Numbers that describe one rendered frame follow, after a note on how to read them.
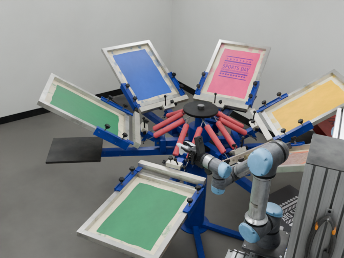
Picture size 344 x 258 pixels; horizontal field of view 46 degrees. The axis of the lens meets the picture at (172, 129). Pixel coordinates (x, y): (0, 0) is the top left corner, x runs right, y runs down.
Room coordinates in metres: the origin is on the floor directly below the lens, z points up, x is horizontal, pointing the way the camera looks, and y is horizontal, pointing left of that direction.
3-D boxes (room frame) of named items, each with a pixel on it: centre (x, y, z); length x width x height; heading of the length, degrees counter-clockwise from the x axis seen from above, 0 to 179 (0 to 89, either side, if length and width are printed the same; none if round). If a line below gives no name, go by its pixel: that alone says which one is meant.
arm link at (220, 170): (1.76, -0.26, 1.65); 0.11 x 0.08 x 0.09; 43
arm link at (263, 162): (1.57, -0.44, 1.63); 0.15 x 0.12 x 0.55; 133
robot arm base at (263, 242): (1.66, -0.54, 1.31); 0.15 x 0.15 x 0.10
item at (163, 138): (3.18, -0.25, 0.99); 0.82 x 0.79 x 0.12; 36
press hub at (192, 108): (3.18, -0.25, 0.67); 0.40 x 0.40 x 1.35
